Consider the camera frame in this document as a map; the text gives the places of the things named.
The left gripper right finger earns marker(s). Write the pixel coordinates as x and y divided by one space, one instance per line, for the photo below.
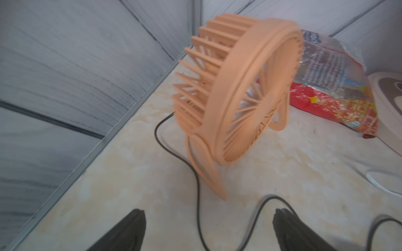
294 235

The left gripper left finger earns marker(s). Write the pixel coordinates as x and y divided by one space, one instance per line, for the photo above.
126 235

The orange small USB fan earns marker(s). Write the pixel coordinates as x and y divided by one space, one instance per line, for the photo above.
242 71

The beige desk fan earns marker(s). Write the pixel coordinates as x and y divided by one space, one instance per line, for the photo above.
387 91

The red snack bag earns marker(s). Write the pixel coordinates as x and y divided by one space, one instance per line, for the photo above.
332 83

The left aluminium frame post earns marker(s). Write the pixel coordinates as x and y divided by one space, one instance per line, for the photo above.
196 16

